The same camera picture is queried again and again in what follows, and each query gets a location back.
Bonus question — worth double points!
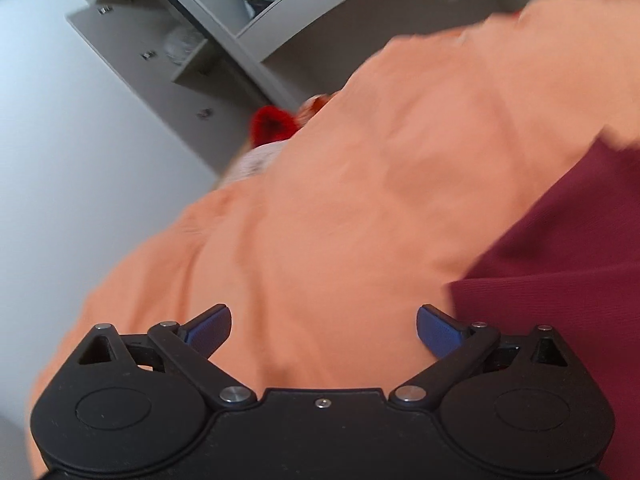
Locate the grey window bench desk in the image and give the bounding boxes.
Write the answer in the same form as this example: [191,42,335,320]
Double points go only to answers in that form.
[124,0,640,111]

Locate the grey wardrobe cabinet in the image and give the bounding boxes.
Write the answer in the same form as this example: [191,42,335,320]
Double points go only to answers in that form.
[68,0,270,174]

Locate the dark red long-sleeve sweater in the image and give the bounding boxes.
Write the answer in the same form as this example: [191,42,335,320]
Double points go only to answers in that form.
[449,138,639,479]

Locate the plastic bag on shelf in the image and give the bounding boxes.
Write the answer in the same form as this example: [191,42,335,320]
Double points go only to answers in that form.
[164,25,204,66]

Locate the orange duvet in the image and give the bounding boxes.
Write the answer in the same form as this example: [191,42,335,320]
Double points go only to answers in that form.
[29,0,639,479]

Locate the red plush item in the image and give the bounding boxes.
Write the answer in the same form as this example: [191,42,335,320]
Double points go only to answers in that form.
[250,105,299,148]

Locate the floral patterned fabric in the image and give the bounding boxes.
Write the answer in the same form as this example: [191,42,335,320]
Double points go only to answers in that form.
[217,141,286,188]

